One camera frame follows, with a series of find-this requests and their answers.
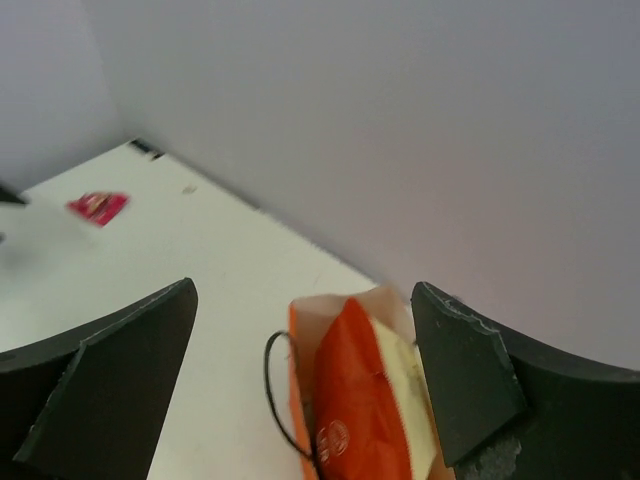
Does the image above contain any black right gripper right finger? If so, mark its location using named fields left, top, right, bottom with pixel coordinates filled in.
left=411, top=282, right=639, bottom=479

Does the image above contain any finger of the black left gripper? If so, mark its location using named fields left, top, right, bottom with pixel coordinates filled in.
left=0, top=183, right=28, bottom=206

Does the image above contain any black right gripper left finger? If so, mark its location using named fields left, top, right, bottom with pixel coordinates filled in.
left=1, top=278, right=197, bottom=479

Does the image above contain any red small snack packet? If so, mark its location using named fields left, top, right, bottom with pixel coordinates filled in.
left=66, top=192, right=130, bottom=227

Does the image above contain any red cassava chips bag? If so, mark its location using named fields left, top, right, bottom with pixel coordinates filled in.
left=313, top=298, right=437, bottom=479

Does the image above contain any orange paper bag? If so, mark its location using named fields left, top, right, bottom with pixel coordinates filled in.
left=263, top=286, right=455, bottom=479

